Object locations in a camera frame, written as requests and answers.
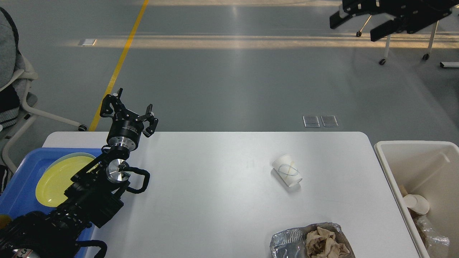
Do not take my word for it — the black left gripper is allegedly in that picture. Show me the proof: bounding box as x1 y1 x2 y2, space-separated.
100 88 159 151

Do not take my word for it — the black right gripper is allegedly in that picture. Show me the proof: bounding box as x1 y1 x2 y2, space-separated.
330 0 459 42

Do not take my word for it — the yellow plate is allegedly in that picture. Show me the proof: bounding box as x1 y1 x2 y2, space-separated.
36 157 93 207

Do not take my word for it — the dark teal mug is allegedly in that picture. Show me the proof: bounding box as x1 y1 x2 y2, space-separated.
0 214 13 230

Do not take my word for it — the clear plastic cup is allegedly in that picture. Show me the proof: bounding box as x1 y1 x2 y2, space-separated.
271 154 303 187

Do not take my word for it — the white paper cup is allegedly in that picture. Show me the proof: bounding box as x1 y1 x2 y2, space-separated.
403 194 430 215

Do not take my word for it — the aluminium foil sheet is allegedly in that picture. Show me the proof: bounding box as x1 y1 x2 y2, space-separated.
269 222 355 258
413 215 450 258

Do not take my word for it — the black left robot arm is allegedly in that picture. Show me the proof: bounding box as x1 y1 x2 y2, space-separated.
1 88 159 258

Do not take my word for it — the white office chair right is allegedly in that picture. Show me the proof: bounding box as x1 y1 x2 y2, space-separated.
356 15 439 66

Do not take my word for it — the white office chair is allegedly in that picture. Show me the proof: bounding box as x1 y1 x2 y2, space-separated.
356 15 439 66
0 9 88 196

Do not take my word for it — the pale green plate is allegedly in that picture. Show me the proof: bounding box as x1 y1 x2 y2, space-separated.
45 152 96 171

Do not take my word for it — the white floor socket plate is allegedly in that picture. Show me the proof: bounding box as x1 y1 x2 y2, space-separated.
79 39 97 46

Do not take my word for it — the white bar on floor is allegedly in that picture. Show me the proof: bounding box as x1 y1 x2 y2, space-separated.
440 61 459 68

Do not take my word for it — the small clear plastic lid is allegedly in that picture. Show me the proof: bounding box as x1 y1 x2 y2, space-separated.
320 115 339 127
303 115 320 128

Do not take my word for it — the white office chair left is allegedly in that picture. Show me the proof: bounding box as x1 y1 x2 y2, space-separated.
0 9 88 196

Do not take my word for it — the blue plastic tray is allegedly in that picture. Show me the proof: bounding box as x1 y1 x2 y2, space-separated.
0 148 104 258

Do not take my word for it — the white plastic bin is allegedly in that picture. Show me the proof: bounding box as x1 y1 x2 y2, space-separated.
374 140 459 258

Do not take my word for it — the crumpled brown paper napkin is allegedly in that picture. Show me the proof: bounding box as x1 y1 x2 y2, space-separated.
305 226 350 258

